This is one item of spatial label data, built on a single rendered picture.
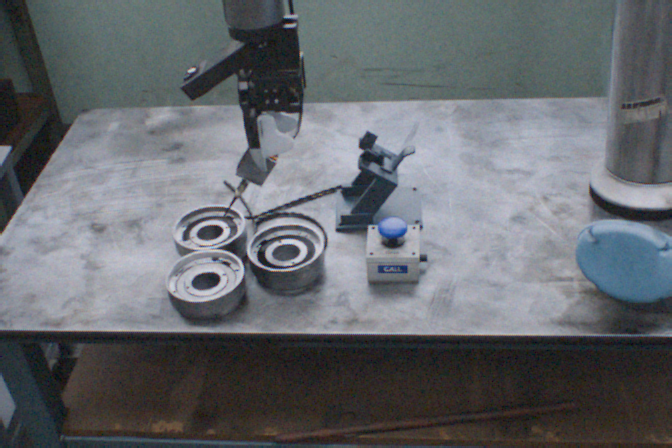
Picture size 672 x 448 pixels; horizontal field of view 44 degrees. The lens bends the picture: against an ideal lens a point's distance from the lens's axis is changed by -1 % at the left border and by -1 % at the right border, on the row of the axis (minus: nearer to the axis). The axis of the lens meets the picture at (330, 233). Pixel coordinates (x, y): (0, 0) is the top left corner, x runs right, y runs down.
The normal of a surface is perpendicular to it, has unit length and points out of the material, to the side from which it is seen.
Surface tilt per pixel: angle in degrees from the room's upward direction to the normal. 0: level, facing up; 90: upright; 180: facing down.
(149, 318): 0
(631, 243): 97
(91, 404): 0
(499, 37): 90
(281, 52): 90
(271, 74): 0
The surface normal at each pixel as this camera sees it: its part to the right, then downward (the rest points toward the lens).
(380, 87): -0.09, 0.62
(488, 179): -0.07, -0.79
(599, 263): -0.47, 0.66
